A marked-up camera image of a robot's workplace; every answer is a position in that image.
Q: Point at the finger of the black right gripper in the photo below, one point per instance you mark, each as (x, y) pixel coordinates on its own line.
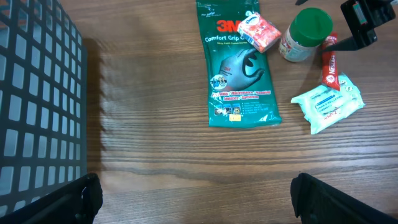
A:
(362, 17)

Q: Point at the grey plastic lattice basket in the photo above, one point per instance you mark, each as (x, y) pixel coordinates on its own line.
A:
(43, 101)

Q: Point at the white wet wipes pack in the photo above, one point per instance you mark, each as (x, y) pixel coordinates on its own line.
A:
(324, 106)

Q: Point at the red Nescafe stick sachet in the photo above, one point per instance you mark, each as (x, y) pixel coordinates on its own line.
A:
(329, 66)

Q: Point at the green-lid white jar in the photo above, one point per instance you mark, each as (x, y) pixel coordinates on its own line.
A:
(308, 30)

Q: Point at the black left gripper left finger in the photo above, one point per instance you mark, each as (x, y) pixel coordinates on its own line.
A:
(77, 202)

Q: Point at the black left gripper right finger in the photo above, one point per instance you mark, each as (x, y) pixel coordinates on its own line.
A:
(317, 202)

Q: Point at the pink tissue packet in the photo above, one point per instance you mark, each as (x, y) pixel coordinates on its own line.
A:
(260, 33)

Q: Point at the green 3M gloves packet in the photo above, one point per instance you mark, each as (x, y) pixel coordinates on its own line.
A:
(240, 89)

